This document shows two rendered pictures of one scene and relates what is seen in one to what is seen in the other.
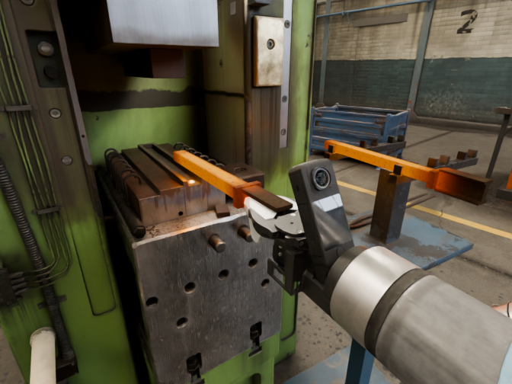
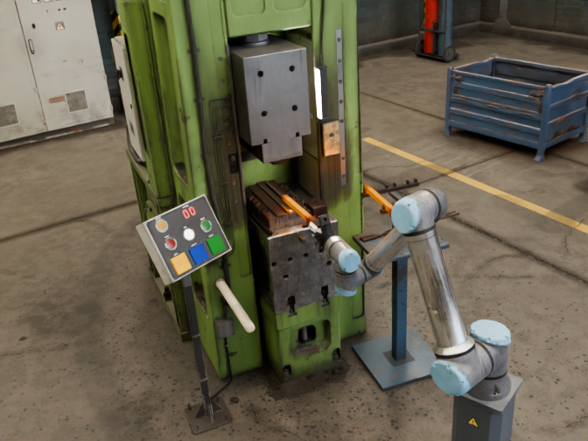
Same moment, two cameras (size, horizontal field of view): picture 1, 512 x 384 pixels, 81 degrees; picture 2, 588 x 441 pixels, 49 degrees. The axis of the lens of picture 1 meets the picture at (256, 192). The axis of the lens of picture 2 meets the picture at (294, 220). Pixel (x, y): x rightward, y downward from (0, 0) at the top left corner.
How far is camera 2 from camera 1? 245 cm
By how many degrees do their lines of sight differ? 11
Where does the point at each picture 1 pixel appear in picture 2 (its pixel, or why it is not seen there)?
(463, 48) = not seen: outside the picture
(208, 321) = (298, 279)
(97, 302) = (242, 269)
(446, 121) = not seen: outside the picture
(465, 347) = (338, 250)
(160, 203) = (276, 221)
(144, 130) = (258, 171)
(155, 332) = (274, 279)
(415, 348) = (332, 252)
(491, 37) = not seen: outside the picture
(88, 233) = (241, 234)
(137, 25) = (271, 156)
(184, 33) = (288, 154)
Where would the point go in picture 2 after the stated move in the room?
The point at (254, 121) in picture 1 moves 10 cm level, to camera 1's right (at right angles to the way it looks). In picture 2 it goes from (324, 173) to (343, 173)
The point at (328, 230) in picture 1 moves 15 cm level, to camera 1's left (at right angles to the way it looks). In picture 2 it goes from (326, 232) to (292, 231)
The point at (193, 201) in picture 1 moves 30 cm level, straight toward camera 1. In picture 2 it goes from (290, 220) to (295, 249)
